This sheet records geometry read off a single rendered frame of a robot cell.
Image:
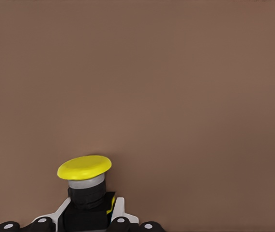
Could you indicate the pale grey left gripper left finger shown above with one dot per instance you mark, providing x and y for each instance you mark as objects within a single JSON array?
[{"x": 44, "y": 221}]

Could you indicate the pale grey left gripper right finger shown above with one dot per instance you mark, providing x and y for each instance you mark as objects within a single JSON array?
[{"x": 121, "y": 217}]

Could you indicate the yellow mushroom push button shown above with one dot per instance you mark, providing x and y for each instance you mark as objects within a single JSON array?
[{"x": 84, "y": 168}]

